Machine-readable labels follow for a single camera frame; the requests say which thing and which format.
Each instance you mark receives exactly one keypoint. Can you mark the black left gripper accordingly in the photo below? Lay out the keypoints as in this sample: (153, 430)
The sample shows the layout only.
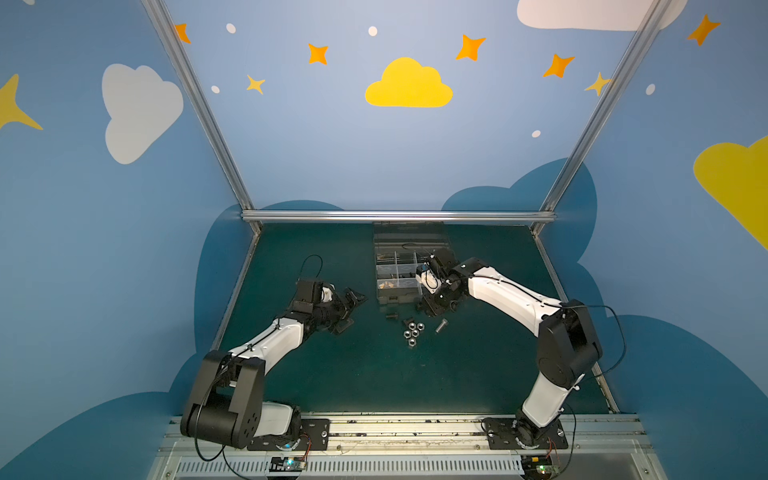
(338, 306)

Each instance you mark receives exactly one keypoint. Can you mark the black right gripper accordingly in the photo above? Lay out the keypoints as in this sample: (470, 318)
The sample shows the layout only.
(432, 294)

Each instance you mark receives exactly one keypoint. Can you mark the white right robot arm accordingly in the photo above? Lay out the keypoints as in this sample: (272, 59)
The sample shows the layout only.
(567, 342)

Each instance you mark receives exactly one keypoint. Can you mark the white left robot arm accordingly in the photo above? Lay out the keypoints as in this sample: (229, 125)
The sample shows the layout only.
(226, 405)

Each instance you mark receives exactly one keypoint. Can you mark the pile of hex nuts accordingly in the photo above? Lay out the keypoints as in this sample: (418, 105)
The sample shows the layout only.
(411, 333)

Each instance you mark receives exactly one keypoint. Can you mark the silver hex bolt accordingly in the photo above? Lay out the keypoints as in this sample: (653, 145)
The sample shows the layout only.
(441, 326)

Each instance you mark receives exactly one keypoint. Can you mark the clear plastic organizer box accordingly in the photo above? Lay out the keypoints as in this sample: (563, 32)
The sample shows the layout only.
(399, 249)

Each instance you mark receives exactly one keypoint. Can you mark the aluminium frame rail back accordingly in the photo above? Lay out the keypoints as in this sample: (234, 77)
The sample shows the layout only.
(341, 216)

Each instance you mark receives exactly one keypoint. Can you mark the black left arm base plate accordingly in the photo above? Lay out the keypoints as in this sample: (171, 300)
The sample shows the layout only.
(306, 433)

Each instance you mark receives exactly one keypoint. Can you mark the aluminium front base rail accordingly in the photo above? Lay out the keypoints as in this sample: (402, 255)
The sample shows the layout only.
(423, 446)

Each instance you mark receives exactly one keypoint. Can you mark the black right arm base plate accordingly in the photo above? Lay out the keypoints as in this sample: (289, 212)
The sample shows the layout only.
(509, 433)

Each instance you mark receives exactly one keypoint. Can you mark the aluminium frame post right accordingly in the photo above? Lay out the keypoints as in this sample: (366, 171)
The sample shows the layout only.
(638, 47)

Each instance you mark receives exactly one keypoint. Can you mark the aluminium frame post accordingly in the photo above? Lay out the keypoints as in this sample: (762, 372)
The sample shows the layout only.
(638, 47)
(161, 20)

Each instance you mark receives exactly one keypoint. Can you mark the aluminium frame post left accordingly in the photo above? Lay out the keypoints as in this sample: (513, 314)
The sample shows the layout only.
(161, 20)

